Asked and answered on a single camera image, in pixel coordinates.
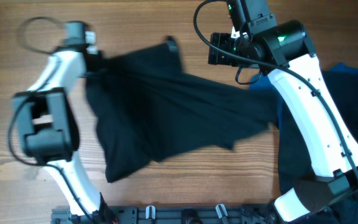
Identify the black t-shirt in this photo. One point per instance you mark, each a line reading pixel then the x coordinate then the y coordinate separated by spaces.
pixel 148 109

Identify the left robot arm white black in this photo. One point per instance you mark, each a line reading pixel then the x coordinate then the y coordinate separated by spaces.
pixel 48 132

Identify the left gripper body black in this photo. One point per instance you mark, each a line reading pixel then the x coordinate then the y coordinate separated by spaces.
pixel 95 66

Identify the dark clothes pile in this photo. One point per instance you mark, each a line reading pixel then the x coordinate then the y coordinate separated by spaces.
pixel 318 155

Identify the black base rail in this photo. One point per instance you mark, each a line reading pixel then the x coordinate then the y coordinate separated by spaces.
pixel 243 214

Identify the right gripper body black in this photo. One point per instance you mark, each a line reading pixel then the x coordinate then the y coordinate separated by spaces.
pixel 225 41

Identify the blue garment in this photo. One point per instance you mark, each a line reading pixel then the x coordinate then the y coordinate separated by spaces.
pixel 267 84

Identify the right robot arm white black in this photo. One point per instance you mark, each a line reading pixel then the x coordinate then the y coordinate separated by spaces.
pixel 285 54

